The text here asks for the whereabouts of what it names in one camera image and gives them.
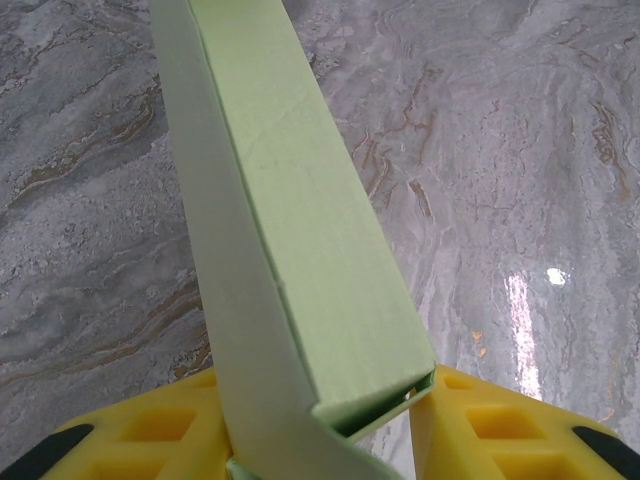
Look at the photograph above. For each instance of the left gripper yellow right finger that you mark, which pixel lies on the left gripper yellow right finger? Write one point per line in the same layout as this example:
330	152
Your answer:
500	435

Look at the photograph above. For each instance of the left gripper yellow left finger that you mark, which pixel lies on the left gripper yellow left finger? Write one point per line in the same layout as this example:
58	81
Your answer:
150	435

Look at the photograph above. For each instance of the light green paper box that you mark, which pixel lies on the light green paper box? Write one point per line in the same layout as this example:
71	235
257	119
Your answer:
300	200

